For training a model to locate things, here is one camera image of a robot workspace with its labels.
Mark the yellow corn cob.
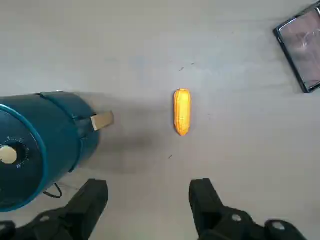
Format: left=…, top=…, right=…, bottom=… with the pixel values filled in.
left=172, top=87, right=193, bottom=137

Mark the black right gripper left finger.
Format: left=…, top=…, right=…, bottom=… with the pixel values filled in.
left=0, top=178, right=109, bottom=240

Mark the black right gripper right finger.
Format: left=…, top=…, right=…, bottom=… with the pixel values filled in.
left=189, top=178, right=308, bottom=240

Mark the green air fryer body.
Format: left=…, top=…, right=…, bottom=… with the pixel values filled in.
left=0, top=92, right=85, bottom=213

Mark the black air fryer power cable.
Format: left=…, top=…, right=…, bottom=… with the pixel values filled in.
left=43, top=183, right=63, bottom=199

